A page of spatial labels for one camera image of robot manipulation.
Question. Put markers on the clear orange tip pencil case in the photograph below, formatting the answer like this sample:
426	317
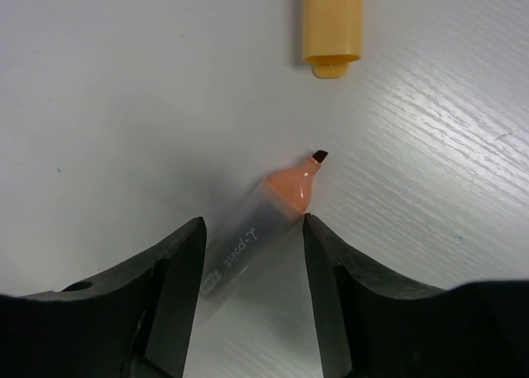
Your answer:
276	204

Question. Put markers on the yellow orange eraser cap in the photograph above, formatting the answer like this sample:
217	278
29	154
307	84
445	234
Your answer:
332	36

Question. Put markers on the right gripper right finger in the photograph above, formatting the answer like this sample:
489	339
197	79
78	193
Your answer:
372	321

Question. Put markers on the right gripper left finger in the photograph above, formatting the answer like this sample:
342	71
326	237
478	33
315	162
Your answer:
133	320

